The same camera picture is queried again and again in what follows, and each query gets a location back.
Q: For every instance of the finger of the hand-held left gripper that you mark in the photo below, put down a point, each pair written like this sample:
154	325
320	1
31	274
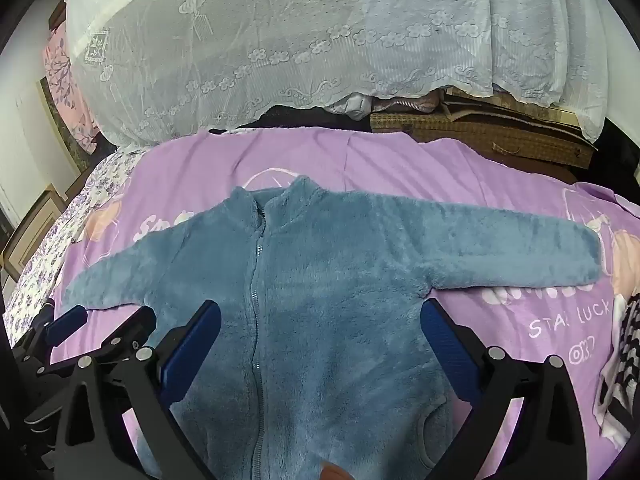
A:
130	330
69	321

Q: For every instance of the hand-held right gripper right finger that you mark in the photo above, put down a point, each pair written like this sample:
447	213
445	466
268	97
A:
445	345

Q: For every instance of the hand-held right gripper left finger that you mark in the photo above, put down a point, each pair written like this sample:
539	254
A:
192	350

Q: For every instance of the blue fleece jacket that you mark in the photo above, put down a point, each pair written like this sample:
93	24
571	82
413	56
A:
325	310

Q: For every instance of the floral bedsheet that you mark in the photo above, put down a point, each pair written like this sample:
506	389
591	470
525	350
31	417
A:
60	240

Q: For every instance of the black white striped garment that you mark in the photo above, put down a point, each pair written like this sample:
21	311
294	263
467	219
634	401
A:
625	350

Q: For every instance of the purple printed blanket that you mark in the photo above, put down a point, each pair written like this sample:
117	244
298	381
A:
400	170

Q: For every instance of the brown woven mat stack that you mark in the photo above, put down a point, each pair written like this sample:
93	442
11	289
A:
475	130

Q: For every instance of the pink floral cloth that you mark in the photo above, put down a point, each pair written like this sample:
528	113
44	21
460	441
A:
65	85

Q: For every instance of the white cloth bundle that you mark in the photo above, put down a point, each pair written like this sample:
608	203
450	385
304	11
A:
350	105

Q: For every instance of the white lace cloth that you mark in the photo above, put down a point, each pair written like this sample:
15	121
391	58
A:
300	35

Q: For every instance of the wooden frame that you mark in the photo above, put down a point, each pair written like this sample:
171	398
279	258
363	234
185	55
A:
30	230

